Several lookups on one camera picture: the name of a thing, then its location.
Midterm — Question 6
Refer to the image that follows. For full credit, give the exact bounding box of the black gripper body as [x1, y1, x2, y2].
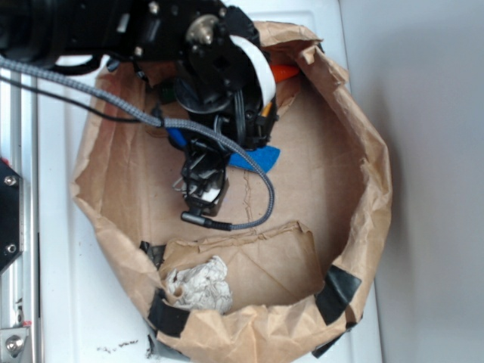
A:
[175, 33, 277, 150]

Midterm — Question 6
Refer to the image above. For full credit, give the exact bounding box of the blue sponge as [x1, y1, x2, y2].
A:
[167, 128, 281, 173]

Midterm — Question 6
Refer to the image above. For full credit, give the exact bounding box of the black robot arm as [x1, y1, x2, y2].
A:
[1, 1, 277, 150]

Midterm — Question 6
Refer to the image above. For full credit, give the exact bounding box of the orange toy carrot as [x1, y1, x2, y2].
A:
[270, 64, 299, 83]

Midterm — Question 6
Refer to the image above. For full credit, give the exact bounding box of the brown paper bag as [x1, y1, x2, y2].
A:
[70, 19, 392, 363]

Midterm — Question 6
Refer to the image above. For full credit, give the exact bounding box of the crumpled white paper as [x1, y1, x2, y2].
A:
[165, 256, 233, 314]

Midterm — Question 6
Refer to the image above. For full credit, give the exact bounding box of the black tape piece right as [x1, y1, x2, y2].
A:
[315, 265, 361, 325]

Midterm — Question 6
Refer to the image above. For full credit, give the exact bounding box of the black tape piece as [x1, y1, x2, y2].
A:
[147, 289, 191, 338]
[315, 265, 361, 325]

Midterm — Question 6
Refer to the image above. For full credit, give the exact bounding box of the black tape piece left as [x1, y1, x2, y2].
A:
[147, 289, 191, 338]

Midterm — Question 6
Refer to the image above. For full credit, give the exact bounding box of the aluminium rail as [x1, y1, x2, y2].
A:
[1, 69, 42, 362]

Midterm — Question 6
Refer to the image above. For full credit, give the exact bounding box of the grey braided cable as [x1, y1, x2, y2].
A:
[0, 56, 277, 231]

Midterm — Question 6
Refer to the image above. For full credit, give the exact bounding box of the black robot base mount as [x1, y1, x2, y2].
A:
[0, 158, 23, 274]

